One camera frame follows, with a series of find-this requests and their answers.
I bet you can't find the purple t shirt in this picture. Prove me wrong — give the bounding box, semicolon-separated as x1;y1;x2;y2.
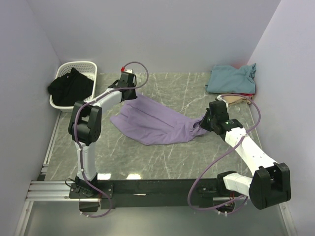
110;94;207;146

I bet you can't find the aluminium rail frame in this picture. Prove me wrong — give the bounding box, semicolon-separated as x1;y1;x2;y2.
13;118;99;236

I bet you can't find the tan folded t shirt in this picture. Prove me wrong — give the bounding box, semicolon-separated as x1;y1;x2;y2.
221;94;252;106

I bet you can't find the teal folded t shirt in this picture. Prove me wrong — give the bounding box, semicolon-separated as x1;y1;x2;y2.
205;63;256;94

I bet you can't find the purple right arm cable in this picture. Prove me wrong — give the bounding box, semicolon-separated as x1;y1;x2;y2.
188;93;261;217

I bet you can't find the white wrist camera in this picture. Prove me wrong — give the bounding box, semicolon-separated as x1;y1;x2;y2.
121;66;133;74
216;95;226;103

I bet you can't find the red folded t shirt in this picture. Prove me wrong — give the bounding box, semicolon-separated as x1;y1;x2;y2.
238;93;254;97

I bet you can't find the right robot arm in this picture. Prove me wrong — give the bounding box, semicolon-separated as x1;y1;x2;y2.
200;101;291;209

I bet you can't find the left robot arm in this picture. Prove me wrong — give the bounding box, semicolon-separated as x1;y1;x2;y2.
68;70;137;198

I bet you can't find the black t shirt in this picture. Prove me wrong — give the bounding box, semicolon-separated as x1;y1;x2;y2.
47;68;94;107

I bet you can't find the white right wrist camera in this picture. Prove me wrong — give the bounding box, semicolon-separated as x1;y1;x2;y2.
216;95;226;103

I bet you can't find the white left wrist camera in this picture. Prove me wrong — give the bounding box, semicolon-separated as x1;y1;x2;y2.
121;66;133;74

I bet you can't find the white laundry basket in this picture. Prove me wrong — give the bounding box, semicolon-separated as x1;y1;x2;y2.
47;61;97;113

